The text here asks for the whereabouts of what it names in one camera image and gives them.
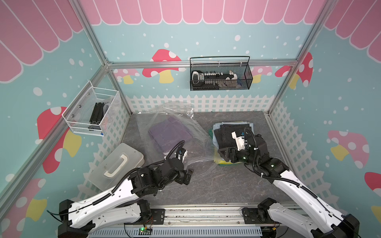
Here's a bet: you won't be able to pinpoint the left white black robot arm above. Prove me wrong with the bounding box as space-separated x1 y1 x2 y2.
50 140 193 238

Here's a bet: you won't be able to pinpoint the small green circuit board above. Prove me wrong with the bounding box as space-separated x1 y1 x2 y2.
138 227 153 236

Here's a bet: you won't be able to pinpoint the clear plastic vacuum bag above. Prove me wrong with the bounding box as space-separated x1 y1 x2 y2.
137 101 217 178

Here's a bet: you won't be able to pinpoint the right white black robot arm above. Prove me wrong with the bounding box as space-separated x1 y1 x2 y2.
214 125 360 238

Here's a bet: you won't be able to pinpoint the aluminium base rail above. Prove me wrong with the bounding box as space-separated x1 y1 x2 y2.
89 204 306 238

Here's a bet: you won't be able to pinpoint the white black items in basket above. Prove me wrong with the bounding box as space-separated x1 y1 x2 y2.
190 70 242 90

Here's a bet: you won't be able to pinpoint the black wire mesh basket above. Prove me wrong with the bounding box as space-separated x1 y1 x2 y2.
189 56 253 91

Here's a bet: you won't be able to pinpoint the light blue garment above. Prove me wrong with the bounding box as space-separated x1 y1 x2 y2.
212 120 255 149

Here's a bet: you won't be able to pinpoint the yellow green garment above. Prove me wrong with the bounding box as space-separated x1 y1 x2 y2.
214 149 233 166

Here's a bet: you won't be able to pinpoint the translucent plastic storage box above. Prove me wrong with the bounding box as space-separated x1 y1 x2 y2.
89 143 145 191

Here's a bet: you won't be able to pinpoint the purple garment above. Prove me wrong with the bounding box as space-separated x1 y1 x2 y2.
148 117 193 155

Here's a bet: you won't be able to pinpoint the white wire mesh basket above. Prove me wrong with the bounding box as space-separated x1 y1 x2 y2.
62 81 123 136

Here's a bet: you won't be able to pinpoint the dark grey denim trousers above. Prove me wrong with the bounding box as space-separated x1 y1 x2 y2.
213 123 254 149

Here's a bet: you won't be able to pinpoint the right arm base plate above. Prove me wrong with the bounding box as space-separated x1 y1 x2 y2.
241 207 275 225

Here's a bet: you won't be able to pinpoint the black part in white basket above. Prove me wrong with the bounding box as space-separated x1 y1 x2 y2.
88 103 105 131

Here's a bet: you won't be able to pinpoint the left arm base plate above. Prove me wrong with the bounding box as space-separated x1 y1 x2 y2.
124 209 165 225

